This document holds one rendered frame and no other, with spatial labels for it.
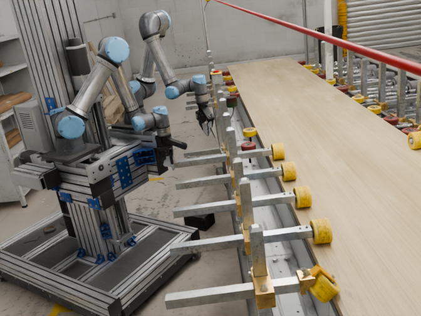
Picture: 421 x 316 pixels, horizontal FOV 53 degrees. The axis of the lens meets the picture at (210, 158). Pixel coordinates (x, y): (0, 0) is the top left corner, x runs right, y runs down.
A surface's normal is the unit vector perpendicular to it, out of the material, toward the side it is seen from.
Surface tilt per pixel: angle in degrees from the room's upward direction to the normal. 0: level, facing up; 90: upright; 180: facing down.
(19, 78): 90
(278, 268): 0
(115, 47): 85
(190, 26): 90
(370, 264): 0
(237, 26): 90
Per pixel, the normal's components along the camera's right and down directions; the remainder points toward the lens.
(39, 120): 0.83, 0.11
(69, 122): 0.41, 0.37
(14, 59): -0.07, 0.37
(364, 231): -0.13, -0.92
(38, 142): -0.55, 0.37
